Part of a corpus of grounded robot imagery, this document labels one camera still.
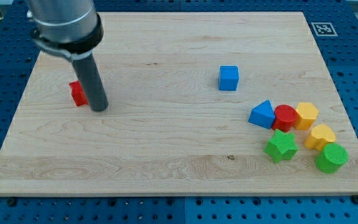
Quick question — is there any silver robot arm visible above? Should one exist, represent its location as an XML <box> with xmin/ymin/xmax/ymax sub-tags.
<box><xmin>25</xmin><ymin>0</ymin><xmax>104</xmax><ymax>62</ymax></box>

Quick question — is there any blue cube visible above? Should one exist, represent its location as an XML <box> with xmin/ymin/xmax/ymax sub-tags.
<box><xmin>218</xmin><ymin>65</ymin><xmax>239</xmax><ymax>91</ymax></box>

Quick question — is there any light wooden board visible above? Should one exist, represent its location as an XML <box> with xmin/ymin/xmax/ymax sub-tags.
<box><xmin>0</xmin><ymin>12</ymin><xmax>358</xmax><ymax>197</ymax></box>

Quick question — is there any blue triangular prism block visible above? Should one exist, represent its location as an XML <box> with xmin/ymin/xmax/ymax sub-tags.
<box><xmin>248</xmin><ymin>100</ymin><xmax>276</xmax><ymax>129</ymax></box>

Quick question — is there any dark grey pointer rod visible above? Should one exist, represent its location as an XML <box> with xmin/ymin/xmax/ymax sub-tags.
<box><xmin>71</xmin><ymin>54</ymin><xmax>109</xmax><ymax>112</ymax></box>

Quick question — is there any red cylinder block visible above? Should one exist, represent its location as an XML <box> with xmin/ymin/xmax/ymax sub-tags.
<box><xmin>272</xmin><ymin>105</ymin><xmax>298</xmax><ymax>133</ymax></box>

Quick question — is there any green star block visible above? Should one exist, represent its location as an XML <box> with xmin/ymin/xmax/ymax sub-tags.
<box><xmin>264</xmin><ymin>129</ymin><xmax>298</xmax><ymax>164</ymax></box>

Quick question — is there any yellow hexagon block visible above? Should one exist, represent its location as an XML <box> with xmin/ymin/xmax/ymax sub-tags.
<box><xmin>294</xmin><ymin>102</ymin><xmax>319</xmax><ymax>130</ymax></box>

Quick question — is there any yellow heart block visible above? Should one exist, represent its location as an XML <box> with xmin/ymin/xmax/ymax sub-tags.
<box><xmin>303</xmin><ymin>124</ymin><xmax>336</xmax><ymax>151</ymax></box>

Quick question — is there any green cylinder block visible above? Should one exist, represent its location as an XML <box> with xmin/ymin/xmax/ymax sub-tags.
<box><xmin>314</xmin><ymin>143</ymin><xmax>349</xmax><ymax>174</ymax></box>

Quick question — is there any white fiducial marker tag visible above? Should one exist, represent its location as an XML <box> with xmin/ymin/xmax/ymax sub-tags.
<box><xmin>311</xmin><ymin>22</ymin><xmax>337</xmax><ymax>37</ymax></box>

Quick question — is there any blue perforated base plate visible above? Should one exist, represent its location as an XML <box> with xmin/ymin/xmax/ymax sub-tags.
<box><xmin>0</xmin><ymin>0</ymin><xmax>358</xmax><ymax>223</ymax></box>

